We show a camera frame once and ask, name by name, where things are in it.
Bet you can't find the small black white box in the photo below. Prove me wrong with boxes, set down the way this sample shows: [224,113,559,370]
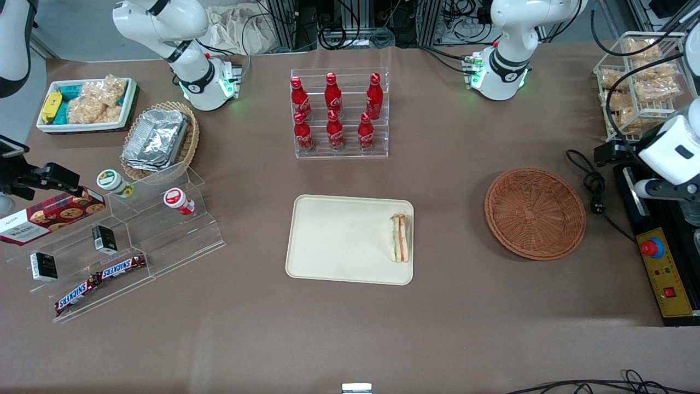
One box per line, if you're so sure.
[92,225,118,255]
[30,252,59,282]

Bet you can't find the oval light wicker basket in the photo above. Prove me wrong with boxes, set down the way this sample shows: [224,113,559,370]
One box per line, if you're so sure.
[120,101,200,181]

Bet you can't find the red tartan cookie box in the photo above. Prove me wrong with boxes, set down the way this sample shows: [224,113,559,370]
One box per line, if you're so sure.
[0,188,107,247]

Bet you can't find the yellow snack pack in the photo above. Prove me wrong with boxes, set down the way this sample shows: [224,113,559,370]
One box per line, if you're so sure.
[41,91,63,124]

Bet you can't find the green lid white cup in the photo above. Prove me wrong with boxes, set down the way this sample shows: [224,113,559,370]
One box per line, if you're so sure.
[97,169,136,199]

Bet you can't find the clear acrylic step display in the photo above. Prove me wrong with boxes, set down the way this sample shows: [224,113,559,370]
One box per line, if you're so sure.
[5,161,226,325]

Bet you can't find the white rectangular snack bin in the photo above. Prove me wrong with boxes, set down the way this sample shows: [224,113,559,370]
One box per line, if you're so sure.
[36,77,139,135]

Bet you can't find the white wire rack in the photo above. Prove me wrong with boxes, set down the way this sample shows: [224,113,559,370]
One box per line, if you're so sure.
[594,32,692,144]

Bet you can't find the white crumpled cloth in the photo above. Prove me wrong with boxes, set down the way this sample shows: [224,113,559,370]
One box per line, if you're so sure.
[205,4,274,55]

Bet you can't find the black power cable with plug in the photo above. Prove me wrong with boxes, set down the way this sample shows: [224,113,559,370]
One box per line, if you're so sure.
[566,149,638,244]

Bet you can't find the black floor cables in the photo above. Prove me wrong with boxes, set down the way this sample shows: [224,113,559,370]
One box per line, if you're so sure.
[506,369,700,394]

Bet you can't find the aluminium foil container stack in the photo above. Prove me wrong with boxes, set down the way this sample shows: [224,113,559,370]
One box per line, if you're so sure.
[121,108,190,172]

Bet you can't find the red cola bottle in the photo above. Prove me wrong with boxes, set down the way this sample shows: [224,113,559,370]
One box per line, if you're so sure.
[326,110,346,152]
[289,76,312,120]
[366,72,383,120]
[325,72,343,113]
[358,112,376,151]
[293,112,314,153]

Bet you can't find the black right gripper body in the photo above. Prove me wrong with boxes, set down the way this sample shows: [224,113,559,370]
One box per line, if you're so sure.
[0,159,34,200]

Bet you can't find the red lid white cup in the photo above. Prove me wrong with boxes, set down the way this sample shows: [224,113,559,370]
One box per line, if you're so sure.
[164,188,195,216]

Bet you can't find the clear acrylic bottle rack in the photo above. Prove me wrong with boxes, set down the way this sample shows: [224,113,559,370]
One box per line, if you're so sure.
[290,67,389,160]

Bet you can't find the black appliance yellow panel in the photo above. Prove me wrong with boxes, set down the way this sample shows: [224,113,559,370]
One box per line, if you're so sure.
[612,161,700,327]

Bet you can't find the round brown wicker basket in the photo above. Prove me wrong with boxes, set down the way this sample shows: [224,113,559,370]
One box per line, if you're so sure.
[485,167,587,261]

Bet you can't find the aluminium frame post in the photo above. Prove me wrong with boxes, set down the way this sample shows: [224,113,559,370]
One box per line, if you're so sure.
[267,0,300,53]
[417,0,445,47]

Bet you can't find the cream plastic tray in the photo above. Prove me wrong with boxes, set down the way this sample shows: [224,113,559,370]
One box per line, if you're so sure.
[285,194,415,286]

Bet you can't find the triangular sandwich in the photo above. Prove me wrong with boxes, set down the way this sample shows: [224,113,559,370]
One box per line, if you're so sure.
[388,213,412,263]

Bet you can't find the snickers chocolate bar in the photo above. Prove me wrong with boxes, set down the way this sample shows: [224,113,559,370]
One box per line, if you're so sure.
[55,276,101,316]
[97,253,148,281]

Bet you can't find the rice cracker snack bag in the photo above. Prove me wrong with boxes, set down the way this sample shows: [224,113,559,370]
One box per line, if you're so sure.
[600,89,633,112]
[634,77,681,103]
[633,59,679,82]
[67,96,124,125]
[600,68,629,91]
[625,37,661,60]
[82,75,128,108]
[608,107,644,135]

